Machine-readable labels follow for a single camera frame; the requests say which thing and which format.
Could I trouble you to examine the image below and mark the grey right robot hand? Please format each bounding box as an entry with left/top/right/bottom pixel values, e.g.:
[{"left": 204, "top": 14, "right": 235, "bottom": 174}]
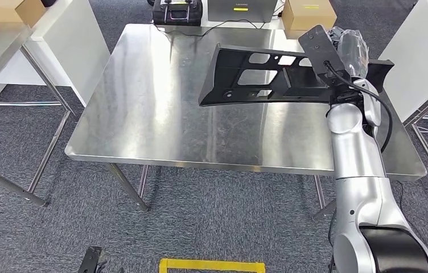
[{"left": 328, "top": 25, "right": 370, "bottom": 79}]

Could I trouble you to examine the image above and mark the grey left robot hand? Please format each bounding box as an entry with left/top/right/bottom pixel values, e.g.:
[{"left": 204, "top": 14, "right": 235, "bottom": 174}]
[{"left": 100, "top": 259, "right": 125, "bottom": 273}]

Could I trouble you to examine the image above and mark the long black plastic part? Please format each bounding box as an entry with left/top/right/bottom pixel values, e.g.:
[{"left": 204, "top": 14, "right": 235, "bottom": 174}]
[{"left": 198, "top": 42, "right": 395, "bottom": 107}]

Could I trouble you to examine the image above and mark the stainless steel workbench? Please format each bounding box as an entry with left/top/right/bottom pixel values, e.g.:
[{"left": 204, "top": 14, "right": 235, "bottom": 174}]
[{"left": 64, "top": 23, "right": 428, "bottom": 224}]

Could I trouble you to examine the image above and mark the clear plastic film wrap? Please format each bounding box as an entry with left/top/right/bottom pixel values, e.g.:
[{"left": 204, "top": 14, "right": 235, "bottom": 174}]
[{"left": 334, "top": 27, "right": 370, "bottom": 79}]

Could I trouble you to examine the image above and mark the brown cardboard box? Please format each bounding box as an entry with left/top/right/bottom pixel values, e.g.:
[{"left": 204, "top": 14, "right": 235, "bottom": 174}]
[
  {"left": 281, "top": 0, "right": 338, "bottom": 40},
  {"left": 0, "top": 0, "right": 48, "bottom": 29}
]

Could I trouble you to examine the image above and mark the yellow floor tape square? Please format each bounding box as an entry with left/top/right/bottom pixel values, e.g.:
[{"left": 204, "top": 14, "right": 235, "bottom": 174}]
[{"left": 159, "top": 258, "right": 266, "bottom": 273}]

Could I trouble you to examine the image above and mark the grey laptop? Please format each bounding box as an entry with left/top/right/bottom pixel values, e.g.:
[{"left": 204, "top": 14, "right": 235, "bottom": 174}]
[{"left": 207, "top": 0, "right": 278, "bottom": 23}]

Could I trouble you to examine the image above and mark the black remote controller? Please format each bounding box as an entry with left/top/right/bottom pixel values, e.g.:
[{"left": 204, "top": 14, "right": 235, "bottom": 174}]
[{"left": 151, "top": 0, "right": 204, "bottom": 27}]

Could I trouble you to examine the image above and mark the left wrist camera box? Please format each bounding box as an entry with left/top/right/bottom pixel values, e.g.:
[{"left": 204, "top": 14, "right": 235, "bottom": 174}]
[{"left": 77, "top": 246, "right": 105, "bottom": 273}]

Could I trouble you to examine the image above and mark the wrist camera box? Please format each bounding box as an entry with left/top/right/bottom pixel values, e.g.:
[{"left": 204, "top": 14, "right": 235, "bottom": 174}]
[
  {"left": 77, "top": 246, "right": 105, "bottom": 273},
  {"left": 297, "top": 24, "right": 352, "bottom": 89}
]

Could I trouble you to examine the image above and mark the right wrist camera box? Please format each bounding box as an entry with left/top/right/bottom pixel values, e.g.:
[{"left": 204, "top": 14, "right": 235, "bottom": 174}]
[{"left": 297, "top": 24, "right": 352, "bottom": 89}]

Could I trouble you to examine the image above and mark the black camera cable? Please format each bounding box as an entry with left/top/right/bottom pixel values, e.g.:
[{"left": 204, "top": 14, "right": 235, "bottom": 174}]
[{"left": 323, "top": 60, "right": 394, "bottom": 154}]

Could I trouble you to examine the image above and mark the thin black floor cable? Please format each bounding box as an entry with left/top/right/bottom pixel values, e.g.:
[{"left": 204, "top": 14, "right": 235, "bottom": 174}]
[{"left": 394, "top": 180, "right": 428, "bottom": 266}]

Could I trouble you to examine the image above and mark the black controller cable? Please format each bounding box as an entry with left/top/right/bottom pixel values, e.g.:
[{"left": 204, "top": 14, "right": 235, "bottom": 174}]
[{"left": 153, "top": 18, "right": 260, "bottom": 39}]

